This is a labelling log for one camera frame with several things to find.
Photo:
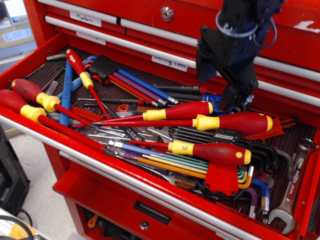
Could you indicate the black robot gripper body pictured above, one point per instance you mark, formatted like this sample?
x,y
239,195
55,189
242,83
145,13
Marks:
x,y
231,53

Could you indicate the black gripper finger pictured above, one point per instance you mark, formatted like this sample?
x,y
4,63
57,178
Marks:
x,y
205,70
235,96

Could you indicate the large red yellow screwdriver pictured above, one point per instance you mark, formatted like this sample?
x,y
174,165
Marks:
x,y
248,123

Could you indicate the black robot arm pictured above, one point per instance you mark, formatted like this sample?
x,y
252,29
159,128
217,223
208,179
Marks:
x,y
242,27

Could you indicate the blue holder hex keys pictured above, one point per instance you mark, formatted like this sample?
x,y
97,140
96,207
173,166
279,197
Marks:
x,y
215,100

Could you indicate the red yellow screwdriver middle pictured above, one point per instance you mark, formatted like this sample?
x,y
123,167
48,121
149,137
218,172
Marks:
x,y
183,111

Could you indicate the black red precision screwdriver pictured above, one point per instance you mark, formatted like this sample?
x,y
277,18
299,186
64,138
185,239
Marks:
x,y
184,89

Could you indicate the Cutting Tools label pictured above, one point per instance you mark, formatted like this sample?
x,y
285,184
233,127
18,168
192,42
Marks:
x,y
169,63

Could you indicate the orange plastic key holder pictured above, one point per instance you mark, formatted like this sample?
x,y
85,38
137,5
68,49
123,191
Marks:
x,y
276,130

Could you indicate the red yellow screwdriver front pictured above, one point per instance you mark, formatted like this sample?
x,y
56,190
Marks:
x,y
219,153

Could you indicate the Tekton black hex key set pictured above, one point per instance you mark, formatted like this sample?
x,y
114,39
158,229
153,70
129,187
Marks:
x,y
263,157

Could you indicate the silver chest lock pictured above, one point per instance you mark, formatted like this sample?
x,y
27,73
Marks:
x,y
167,14

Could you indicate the red holder colored hex keys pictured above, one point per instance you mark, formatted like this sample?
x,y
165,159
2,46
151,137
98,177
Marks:
x,y
225,181

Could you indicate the silver combination wrench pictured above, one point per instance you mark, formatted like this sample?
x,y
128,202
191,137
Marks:
x,y
285,210

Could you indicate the black holder colored hex keys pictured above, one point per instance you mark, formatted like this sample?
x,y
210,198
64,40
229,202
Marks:
x,y
107,70

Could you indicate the red tool chest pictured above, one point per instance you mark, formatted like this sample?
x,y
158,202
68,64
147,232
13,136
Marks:
x,y
289,88

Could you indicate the small red yellow screwdriver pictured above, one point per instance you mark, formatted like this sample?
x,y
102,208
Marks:
x,y
76,63

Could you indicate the Markers label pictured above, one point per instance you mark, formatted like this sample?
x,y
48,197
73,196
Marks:
x,y
85,19

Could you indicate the red yellow Wiha screwdriver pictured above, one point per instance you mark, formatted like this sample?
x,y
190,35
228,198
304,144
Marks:
x,y
32,92

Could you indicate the long red yellow screwdriver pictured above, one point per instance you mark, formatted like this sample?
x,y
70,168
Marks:
x,y
15,103

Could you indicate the black equipment box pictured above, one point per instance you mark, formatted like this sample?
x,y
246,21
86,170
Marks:
x,y
14,183

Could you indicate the blue handled tool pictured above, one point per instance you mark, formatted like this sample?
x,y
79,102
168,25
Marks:
x,y
66,94

